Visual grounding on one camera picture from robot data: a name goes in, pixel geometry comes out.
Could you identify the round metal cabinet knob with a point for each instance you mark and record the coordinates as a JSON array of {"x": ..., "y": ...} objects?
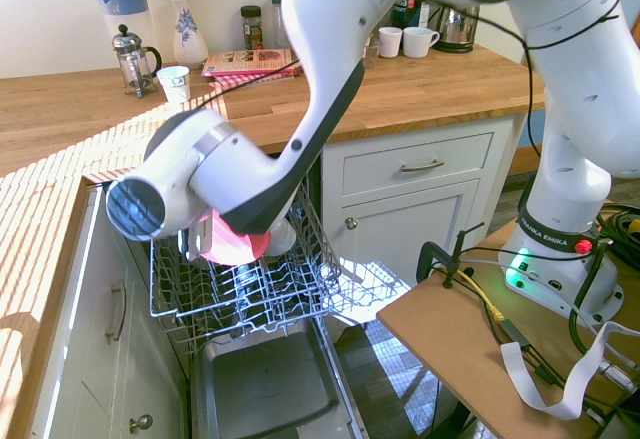
[{"x": 142, "y": 423}]

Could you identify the coral pink plastic plate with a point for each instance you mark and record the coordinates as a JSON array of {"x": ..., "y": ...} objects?
[{"x": 235, "y": 249}]

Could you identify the grey dishwasher door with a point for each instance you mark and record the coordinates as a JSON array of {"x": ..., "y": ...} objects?
[{"x": 270, "y": 384}]

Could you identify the clear jar with green lid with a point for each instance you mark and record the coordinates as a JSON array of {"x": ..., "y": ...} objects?
[{"x": 277, "y": 24}]

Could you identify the white cabinet drawer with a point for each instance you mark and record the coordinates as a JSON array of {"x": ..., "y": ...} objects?
[{"x": 450, "y": 151}]

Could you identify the white vase with blue flowers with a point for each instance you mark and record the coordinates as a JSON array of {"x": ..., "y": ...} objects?
[{"x": 189, "y": 39}]

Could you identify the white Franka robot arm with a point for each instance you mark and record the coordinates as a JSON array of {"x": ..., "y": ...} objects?
[{"x": 575, "y": 109}]

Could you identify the round metal door knob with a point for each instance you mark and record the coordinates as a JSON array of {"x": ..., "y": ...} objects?
[{"x": 351, "y": 223}]

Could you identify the spice jar with dark lid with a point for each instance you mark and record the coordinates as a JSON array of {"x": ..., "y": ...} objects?
[{"x": 251, "y": 34}]

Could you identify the water jug with blue lid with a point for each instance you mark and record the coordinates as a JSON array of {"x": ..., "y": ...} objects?
[{"x": 125, "y": 14}]

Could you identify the black adapter box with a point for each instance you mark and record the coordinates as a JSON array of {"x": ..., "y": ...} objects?
[{"x": 515, "y": 333}]

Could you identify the red checked cloth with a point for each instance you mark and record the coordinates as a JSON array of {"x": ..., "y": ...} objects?
[{"x": 240, "y": 79}]

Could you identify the red round knob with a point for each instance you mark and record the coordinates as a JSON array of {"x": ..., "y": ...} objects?
[{"x": 581, "y": 247}]

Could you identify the clear glass tumbler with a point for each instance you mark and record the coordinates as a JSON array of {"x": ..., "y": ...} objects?
[{"x": 372, "y": 54}]

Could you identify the white cabinet door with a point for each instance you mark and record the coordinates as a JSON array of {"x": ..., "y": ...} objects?
[{"x": 400, "y": 239}]

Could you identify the green package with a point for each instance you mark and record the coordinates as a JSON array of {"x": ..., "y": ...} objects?
[{"x": 407, "y": 11}]

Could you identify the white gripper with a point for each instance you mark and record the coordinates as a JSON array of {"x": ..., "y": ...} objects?
[{"x": 201, "y": 239}]

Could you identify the stainless steel kettle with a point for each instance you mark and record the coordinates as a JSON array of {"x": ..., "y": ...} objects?
[{"x": 457, "y": 26}]

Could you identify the white paper cup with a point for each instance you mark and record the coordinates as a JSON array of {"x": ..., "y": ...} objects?
[{"x": 175, "y": 86}]

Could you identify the small white mug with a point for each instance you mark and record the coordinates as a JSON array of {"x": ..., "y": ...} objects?
[{"x": 390, "y": 41}]

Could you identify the white cabinet front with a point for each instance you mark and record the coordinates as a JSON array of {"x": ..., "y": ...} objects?
[{"x": 100, "y": 384}]

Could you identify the glass French press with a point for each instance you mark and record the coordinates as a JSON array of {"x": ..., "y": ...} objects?
[{"x": 131, "y": 64}]

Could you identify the large white mug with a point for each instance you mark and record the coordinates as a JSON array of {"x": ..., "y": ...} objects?
[{"x": 417, "y": 41}]

